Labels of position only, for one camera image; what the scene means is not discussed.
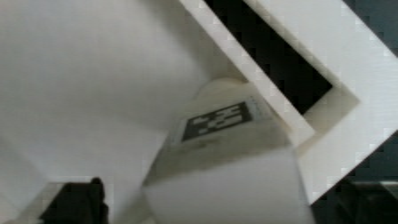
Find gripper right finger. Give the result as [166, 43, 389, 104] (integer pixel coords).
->
[313, 180, 398, 224]

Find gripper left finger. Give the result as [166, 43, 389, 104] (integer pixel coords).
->
[16, 177, 112, 224]

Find white U-shaped obstacle fence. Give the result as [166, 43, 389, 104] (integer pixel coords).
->
[245, 0, 398, 205]

